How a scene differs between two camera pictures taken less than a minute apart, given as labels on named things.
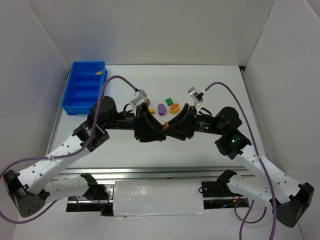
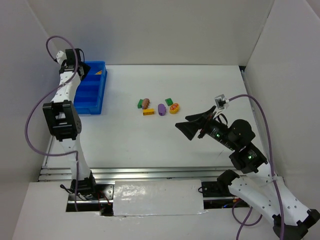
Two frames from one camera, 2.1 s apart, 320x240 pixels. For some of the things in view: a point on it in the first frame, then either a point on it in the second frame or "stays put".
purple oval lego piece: (161, 109) stays put
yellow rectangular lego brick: (152, 110) stays put
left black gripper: (137, 122) to (83, 69)
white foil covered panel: (161, 197) stays put
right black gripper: (191, 121) to (204, 126)
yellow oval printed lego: (174, 108) stays put
